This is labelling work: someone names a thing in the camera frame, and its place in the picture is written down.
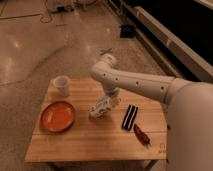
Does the black box on floor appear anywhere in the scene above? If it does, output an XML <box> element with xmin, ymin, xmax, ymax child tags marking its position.
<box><xmin>120</xmin><ymin>25</ymin><xmax>134</xmax><ymax>38</ymax></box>

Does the black white striped block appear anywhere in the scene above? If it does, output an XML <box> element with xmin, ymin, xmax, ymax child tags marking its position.
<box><xmin>122</xmin><ymin>105</ymin><xmax>138</xmax><ymax>131</ymax></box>

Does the orange plate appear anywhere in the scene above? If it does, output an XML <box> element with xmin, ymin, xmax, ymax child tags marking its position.
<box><xmin>40</xmin><ymin>101</ymin><xmax>75</xmax><ymax>133</ymax></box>

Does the wooden slatted table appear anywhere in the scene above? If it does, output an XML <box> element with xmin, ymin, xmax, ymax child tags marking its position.
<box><xmin>25</xmin><ymin>78</ymin><xmax>167</xmax><ymax>163</ymax></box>

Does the grey device on floor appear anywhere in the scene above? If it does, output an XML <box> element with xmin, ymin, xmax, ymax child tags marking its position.
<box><xmin>45</xmin><ymin>0</ymin><xmax>74</xmax><ymax>13</ymax></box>

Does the white plastic cup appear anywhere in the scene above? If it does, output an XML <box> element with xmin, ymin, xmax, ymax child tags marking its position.
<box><xmin>53</xmin><ymin>75</ymin><xmax>70</xmax><ymax>97</ymax></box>

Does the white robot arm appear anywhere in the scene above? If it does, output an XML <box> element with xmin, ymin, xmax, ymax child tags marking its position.
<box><xmin>91</xmin><ymin>54</ymin><xmax>213</xmax><ymax>171</ymax></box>

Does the long grey ledge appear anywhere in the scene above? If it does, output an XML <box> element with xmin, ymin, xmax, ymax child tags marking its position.
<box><xmin>105</xmin><ymin>0</ymin><xmax>213</xmax><ymax>86</ymax></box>

